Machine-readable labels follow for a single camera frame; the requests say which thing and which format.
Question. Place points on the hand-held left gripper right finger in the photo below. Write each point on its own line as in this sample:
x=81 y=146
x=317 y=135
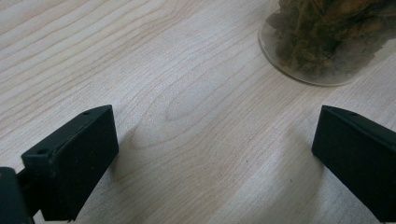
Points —
x=358 y=161

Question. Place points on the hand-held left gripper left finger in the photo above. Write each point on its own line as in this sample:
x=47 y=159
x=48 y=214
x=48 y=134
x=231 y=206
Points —
x=74 y=161

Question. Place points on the glass jar brown dried contents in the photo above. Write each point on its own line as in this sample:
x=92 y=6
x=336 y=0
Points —
x=311 y=37

